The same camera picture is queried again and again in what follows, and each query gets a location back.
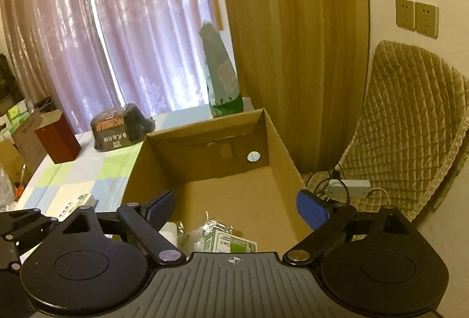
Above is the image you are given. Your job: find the pink sheer curtain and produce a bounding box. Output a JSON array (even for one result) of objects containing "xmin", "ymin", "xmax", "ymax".
[{"xmin": 1, "ymin": 0, "xmax": 212, "ymax": 132}]

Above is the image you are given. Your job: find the white power strip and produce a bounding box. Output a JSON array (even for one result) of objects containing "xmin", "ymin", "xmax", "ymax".
[{"xmin": 326, "ymin": 179, "xmax": 371, "ymax": 199}]

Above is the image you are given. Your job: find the golden brown curtain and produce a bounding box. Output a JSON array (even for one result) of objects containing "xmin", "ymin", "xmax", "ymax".
[{"xmin": 225, "ymin": 0, "xmax": 370, "ymax": 173}]

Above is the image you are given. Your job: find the large brown cardboard box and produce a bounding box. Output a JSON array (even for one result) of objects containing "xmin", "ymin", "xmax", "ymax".
[{"xmin": 122, "ymin": 109, "xmax": 312, "ymax": 254}]

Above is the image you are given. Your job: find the dark red paper box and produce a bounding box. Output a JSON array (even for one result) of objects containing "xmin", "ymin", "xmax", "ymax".
[{"xmin": 35, "ymin": 110, "xmax": 81, "ymax": 164}]

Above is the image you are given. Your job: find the plaid tablecloth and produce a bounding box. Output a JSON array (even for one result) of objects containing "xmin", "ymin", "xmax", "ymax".
[{"xmin": 14, "ymin": 104, "xmax": 254, "ymax": 224}]

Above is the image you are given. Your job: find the brown cardboard boxes pile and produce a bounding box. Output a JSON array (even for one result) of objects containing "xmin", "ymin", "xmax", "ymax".
[{"xmin": 1, "ymin": 110, "xmax": 46, "ymax": 183}]

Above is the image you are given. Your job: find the beige wall socket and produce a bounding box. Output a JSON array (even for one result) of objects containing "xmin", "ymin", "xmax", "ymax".
[
  {"xmin": 395, "ymin": 0, "xmax": 415, "ymax": 31},
  {"xmin": 415, "ymin": 2, "xmax": 439, "ymax": 39}
]

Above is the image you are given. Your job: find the green white medicine box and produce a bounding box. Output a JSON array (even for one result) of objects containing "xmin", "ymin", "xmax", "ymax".
[{"xmin": 203, "ymin": 230, "xmax": 258, "ymax": 254}]

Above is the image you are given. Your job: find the green white standing bag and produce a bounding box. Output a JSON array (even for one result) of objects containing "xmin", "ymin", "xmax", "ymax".
[{"xmin": 199, "ymin": 21, "xmax": 244, "ymax": 118}]

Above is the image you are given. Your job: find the white green Mecobalamin tablet box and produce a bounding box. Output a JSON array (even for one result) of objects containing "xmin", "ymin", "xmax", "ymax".
[{"xmin": 57, "ymin": 193, "xmax": 97, "ymax": 221}]

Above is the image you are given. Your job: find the black Honglu food container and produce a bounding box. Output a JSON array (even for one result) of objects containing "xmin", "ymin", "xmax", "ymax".
[{"xmin": 91, "ymin": 104, "xmax": 155, "ymax": 152}]

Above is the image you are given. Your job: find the crumpled silver foil bag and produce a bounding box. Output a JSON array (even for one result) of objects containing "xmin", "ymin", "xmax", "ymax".
[{"xmin": 0, "ymin": 165, "xmax": 15, "ymax": 212}]

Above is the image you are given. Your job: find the clear plastic packaging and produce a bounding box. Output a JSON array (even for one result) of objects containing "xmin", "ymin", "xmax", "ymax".
[{"xmin": 159, "ymin": 211, "xmax": 235, "ymax": 257}]

